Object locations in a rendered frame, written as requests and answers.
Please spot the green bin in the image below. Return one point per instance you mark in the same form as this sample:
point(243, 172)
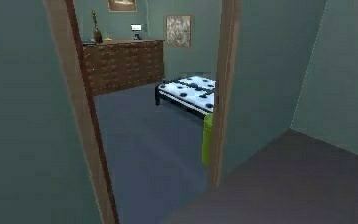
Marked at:
point(207, 140)

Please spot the framed brown picture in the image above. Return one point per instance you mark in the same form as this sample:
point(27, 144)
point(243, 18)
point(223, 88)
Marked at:
point(122, 5)

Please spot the brown wooden door frame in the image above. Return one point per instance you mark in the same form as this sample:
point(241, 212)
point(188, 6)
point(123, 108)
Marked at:
point(225, 93)

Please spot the small yellow object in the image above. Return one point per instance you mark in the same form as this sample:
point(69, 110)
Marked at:
point(107, 39)

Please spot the framed grey picture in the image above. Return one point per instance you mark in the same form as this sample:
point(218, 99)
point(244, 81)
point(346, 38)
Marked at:
point(178, 30)

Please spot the white black-spotted bed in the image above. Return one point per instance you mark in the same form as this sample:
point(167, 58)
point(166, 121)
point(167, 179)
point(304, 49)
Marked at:
point(192, 91)

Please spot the brown vase with stems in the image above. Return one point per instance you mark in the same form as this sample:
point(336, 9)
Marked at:
point(97, 33)

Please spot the brown chest of drawers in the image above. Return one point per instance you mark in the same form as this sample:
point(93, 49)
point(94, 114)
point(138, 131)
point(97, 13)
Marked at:
point(123, 63)

